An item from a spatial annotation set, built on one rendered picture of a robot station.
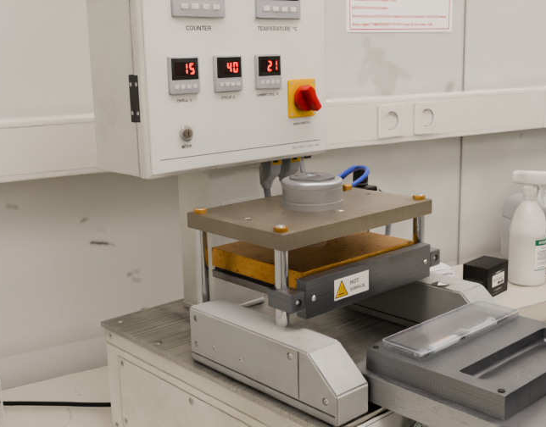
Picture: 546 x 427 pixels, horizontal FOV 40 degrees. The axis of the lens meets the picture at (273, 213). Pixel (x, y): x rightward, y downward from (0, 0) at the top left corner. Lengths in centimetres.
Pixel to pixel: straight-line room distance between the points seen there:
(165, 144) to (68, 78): 41
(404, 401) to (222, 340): 23
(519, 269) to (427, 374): 97
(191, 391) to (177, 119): 35
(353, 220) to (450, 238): 98
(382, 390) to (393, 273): 20
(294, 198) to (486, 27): 103
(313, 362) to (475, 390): 16
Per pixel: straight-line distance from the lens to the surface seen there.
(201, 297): 96
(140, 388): 107
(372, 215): 91
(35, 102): 132
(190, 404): 97
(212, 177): 105
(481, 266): 161
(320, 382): 78
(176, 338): 103
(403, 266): 96
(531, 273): 171
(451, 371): 76
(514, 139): 196
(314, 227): 84
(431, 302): 101
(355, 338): 101
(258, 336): 84
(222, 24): 102
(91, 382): 137
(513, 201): 186
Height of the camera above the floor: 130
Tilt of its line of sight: 12 degrees down
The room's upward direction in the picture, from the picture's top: 1 degrees counter-clockwise
